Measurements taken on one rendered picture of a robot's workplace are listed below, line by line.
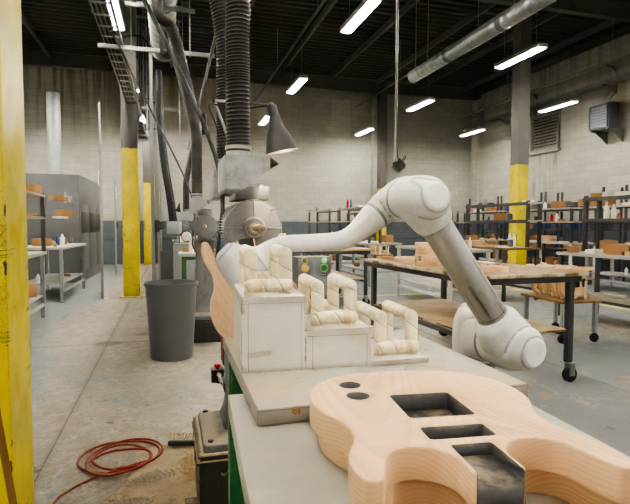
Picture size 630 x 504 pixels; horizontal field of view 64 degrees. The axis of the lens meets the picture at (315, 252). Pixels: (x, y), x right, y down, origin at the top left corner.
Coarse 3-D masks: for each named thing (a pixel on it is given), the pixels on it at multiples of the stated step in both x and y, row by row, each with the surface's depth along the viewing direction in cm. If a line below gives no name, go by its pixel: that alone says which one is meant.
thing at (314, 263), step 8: (296, 256) 233; (304, 256) 233; (312, 256) 233; (320, 256) 233; (328, 256) 234; (296, 264) 229; (304, 264) 228; (312, 264) 229; (320, 264) 230; (328, 264) 231; (296, 272) 229; (304, 272) 228; (312, 272) 229; (320, 272) 230; (328, 272) 231; (296, 280) 229; (320, 280) 230
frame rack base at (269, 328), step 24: (240, 288) 129; (240, 312) 115; (264, 312) 115; (288, 312) 116; (240, 336) 116; (264, 336) 115; (288, 336) 116; (240, 360) 116; (264, 360) 115; (288, 360) 116
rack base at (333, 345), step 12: (324, 324) 124; (336, 324) 124; (360, 324) 124; (312, 336) 117; (324, 336) 118; (336, 336) 118; (348, 336) 119; (360, 336) 120; (312, 348) 117; (324, 348) 118; (336, 348) 119; (348, 348) 119; (360, 348) 120; (312, 360) 118; (324, 360) 118; (336, 360) 119; (348, 360) 119; (360, 360) 120
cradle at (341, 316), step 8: (320, 312) 121; (328, 312) 121; (336, 312) 121; (344, 312) 122; (352, 312) 122; (312, 320) 121; (320, 320) 120; (328, 320) 120; (336, 320) 121; (344, 320) 121; (352, 320) 122
